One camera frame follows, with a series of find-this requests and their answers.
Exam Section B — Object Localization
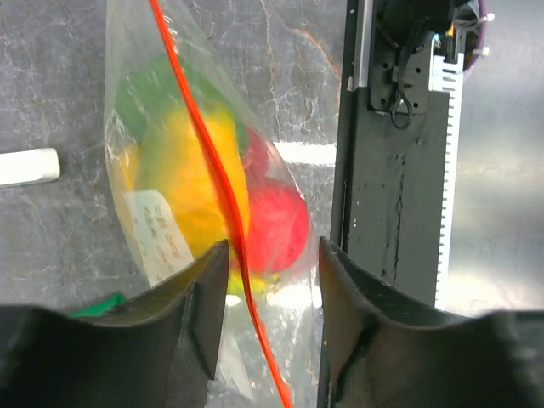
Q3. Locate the red apple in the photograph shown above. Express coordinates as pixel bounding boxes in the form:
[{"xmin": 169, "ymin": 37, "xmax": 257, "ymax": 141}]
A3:
[{"xmin": 247, "ymin": 179, "xmax": 310, "ymax": 275}]

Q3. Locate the yellow banana bunch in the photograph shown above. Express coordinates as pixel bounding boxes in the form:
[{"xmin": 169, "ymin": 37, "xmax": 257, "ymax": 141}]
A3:
[{"xmin": 111, "ymin": 144, "xmax": 227, "ymax": 286}]

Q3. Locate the white clothes rack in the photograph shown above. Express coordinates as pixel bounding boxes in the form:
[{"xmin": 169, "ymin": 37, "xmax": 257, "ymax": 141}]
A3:
[{"xmin": 0, "ymin": 148, "xmax": 60, "ymax": 188}]

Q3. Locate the slotted cable duct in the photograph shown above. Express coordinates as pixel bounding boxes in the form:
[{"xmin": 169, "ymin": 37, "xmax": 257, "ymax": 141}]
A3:
[{"xmin": 429, "ymin": 35, "xmax": 464, "ymax": 310}]

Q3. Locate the green bell pepper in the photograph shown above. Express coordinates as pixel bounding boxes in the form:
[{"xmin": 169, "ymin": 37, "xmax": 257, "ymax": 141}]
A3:
[{"xmin": 114, "ymin": 54, "xmax": 250, "ymax": 154}]

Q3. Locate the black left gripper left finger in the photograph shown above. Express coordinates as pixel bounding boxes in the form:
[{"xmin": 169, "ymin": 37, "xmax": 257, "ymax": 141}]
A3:
[{"xmin": 1, "ymin": 241, "xmax": 229, "ymax": 407}]

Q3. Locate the yellow green mango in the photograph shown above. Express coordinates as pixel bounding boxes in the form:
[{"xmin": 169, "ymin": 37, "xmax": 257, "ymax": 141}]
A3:
[{"xmin": 135, "ymin": 105, "xmax": 252, "ymax": 260}]

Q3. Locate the red pomegranate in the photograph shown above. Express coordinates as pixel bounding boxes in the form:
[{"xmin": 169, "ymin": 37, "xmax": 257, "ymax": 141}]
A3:
[{"xmin": 242, "ymin": 126, "xmax": 270, "ymax": 179}]

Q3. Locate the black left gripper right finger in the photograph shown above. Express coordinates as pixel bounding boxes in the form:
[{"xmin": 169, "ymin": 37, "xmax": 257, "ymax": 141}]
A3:
[{"xmin": 318, "ymin": 239, "xmax": 543, "ymax": 407}]

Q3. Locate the green shirt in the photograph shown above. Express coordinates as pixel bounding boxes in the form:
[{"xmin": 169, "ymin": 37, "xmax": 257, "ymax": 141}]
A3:
[{"xmin": 69, "ymin": 292, "xmax": 127, "ymax": 318}]

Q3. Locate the clear zip top bag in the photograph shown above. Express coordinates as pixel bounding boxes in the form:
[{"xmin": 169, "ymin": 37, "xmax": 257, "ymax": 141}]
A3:
[{"xmin": 104, "ymin": 1, "xmax": 321, "ymax": 407}]

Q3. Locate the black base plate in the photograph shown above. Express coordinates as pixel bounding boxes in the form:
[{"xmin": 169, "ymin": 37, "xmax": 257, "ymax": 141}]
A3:
[{"xmin": 331, "ymin": 1, "xmax": 468, "ymax": 307}]

